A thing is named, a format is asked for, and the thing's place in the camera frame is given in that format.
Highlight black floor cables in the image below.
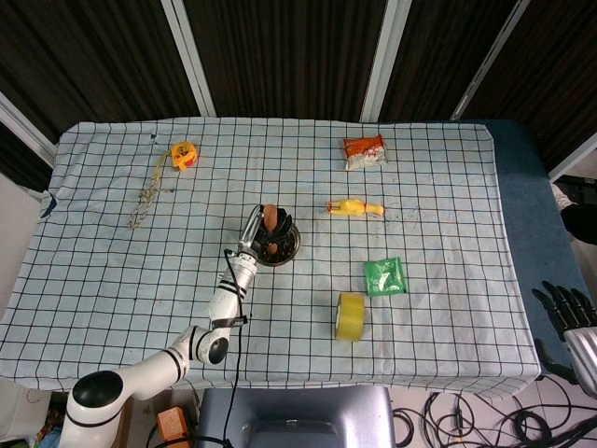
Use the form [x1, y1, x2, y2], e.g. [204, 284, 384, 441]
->
[391, 372, 597, 448]

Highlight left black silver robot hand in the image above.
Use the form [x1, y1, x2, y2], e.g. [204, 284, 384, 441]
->
[240, 203, 295, 260]

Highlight white frame post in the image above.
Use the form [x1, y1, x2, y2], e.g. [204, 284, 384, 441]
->
[0, 90, 58, 170]
[360, 0, 412, 123]
[547, 133, 597, 184]
[449, 0, 534, 121]
[160, 0, 218, 119]

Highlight black fabric bundle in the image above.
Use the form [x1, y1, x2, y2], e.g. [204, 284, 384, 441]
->
[551, 175, 597, 245]

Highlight brown wooden stick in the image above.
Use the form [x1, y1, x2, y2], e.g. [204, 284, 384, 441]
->
[264, 203, 282, 257]

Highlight yellow tape measure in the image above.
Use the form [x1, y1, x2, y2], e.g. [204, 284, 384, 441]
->
[155, 142, 200, 189]

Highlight yellow packing tape roll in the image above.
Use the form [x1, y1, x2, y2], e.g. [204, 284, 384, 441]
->
[334, 292, 367, 343]

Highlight yellow rubber chicken toy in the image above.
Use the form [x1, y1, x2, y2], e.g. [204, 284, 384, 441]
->
[326, 197, 388, 219]

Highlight green foil packet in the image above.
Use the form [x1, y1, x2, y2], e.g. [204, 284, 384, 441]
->
[363, 257, 408, 299]

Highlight orange box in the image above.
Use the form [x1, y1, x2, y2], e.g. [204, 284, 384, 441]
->
[155, 406, 191, 441]

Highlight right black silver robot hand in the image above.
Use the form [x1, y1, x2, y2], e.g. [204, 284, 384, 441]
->
[531, 279, 597, 398]

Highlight white black checkered tablecloth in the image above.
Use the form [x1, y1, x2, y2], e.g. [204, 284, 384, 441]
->
[0, 116, 545, 399]

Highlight grey robot torso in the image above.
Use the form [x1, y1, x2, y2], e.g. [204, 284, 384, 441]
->
[197, 385, 398, 448]

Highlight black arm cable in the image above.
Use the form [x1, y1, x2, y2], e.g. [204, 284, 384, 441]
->
[222, 248, 251, 448]

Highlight orange white snack bag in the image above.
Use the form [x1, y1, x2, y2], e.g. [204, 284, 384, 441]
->
[342, 133, 390, 172]

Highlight stainless steel bowl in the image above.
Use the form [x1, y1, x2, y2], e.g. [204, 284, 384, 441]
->
[254, 217, 301, 269]

